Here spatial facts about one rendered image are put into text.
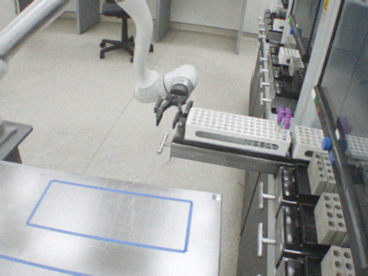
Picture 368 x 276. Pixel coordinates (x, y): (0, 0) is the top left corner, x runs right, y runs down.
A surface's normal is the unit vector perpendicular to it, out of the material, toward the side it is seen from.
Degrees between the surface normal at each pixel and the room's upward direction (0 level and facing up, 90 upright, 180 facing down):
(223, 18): 90
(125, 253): 0
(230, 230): 0
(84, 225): 0
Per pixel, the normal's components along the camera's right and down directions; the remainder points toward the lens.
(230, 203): 0.07, -0.81
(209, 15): -0.18, 0.56
